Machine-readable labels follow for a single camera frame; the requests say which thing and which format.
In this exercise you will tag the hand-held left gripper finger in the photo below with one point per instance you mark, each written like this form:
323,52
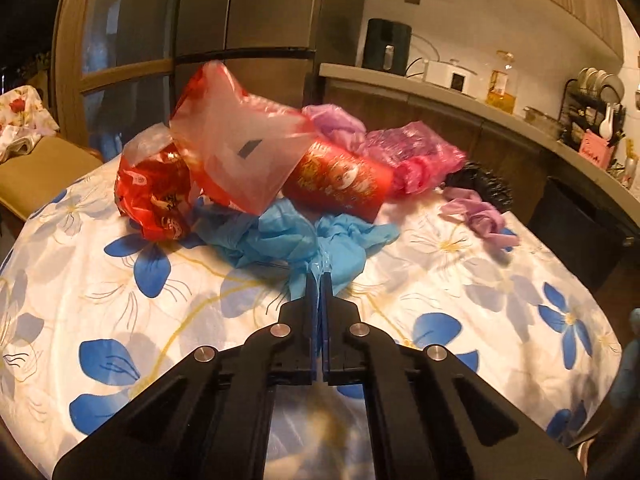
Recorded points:
312,320
325,320

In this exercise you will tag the pink plastic bag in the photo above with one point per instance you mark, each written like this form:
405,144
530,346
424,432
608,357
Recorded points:
415,160

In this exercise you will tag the kitchen counter with wooden cabinets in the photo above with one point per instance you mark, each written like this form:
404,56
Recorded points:
450,120

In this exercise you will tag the red cylindrical can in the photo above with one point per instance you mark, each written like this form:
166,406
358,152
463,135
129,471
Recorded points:
340,180

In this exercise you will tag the wooden glass door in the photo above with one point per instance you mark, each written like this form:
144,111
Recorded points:
125,25

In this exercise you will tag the tan chair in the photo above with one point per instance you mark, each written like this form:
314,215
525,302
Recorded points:
45,165

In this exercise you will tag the blue plastic bag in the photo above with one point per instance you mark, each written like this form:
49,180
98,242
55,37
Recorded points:
280,240

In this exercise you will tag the black dish rack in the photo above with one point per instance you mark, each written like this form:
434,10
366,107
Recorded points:
580,110

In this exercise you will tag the red printed crumpled bag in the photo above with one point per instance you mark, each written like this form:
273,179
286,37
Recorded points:
150,200

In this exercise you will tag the black plastic bag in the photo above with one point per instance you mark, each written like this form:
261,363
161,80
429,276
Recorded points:
485,185

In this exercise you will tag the white spoon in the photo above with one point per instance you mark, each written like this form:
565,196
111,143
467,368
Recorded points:
607,127

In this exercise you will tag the translucent red white plastic bag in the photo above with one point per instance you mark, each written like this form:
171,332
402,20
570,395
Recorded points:
235,145

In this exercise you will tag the cooking oil bottle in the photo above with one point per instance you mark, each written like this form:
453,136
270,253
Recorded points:
501,90

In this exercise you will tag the black air fryer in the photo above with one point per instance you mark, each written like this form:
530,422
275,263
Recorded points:
385,42

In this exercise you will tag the dark steel refrigerator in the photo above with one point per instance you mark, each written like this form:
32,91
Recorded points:
260,10

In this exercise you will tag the blue floral tablecloth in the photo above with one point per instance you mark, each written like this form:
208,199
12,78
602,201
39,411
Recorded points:
150,320

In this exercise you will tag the purple plastic bag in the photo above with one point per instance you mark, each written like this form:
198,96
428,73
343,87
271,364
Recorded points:
480,215
335,122

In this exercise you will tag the glass food container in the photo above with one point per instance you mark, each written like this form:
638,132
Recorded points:
542,121

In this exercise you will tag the pink box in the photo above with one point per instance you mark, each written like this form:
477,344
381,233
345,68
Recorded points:
597,149

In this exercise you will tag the white rice cooker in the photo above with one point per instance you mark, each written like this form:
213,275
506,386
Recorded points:
445,77

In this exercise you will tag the red floral cloth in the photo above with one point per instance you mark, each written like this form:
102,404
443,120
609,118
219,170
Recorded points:
25,110

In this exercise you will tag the black trash bin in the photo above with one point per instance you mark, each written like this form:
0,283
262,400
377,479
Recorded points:
570,230

